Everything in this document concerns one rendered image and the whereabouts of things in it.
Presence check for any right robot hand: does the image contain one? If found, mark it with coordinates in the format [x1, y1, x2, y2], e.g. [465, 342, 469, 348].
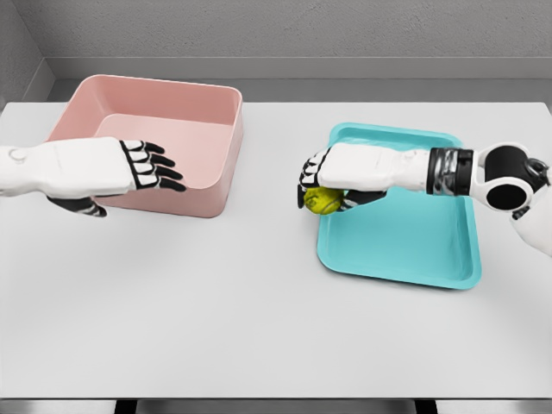
[295, 142, 392, 216]

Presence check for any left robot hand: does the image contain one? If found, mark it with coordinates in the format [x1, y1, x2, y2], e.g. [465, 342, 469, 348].
[42, 136, 188, 219]

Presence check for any yellow-green tennis ball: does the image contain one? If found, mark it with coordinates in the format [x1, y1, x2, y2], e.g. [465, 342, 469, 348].
[303, 186, 346, 216]

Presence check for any blue tray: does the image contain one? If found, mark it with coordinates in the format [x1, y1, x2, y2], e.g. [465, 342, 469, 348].
[316, 122, 483, 291]

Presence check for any pink basket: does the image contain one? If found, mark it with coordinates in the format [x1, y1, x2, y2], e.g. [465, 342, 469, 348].
[46, 73, 244, 220]

